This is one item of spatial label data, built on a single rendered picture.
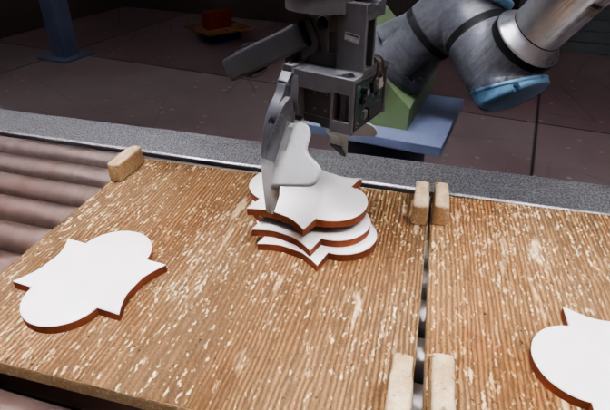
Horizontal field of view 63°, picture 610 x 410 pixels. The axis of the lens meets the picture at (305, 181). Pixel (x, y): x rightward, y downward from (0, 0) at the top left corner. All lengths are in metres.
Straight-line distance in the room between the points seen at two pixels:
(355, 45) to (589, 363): 0.32
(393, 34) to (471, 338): 0.64
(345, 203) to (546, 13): 0.44
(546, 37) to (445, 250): 0.41
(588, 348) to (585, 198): 0.31
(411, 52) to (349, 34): 0.52
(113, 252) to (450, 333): 0.34
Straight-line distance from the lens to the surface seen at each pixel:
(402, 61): 0.95
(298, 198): 0.54
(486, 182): 0.74
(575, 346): 0.48
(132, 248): 0.55
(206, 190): 0.65
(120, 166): 0.69
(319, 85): 0.45
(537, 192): 0.74
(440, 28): 0.94
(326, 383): 0.42
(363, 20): 0.43
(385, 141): 0.94
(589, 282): 0.57
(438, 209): 0.58
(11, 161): 0.86
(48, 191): 0.76
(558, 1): 0.82
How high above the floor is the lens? 1.26
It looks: 30 degrees down
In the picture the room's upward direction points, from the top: straight up
